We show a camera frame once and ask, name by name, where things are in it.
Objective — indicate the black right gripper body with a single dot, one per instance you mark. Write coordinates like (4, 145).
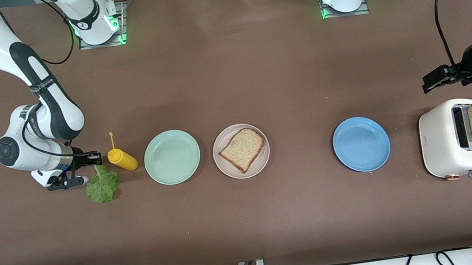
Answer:
(79, 160)

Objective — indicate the blue plate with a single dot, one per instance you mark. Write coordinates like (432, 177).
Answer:
(361, 144)

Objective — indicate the beige plate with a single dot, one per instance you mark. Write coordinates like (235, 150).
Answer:
(263, 161)

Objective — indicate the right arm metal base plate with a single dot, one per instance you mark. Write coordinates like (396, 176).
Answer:
(122, 21)

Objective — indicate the yellow mustard squeeze bottle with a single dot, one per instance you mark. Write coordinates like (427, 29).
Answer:
(125, 160)

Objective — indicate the green lettuce leaf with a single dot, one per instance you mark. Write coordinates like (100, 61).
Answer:
(101, 187)

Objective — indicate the mint green plate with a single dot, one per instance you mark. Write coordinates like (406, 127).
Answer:
(172, 157)

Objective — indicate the white toaster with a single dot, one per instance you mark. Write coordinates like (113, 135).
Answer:
(439, 144)

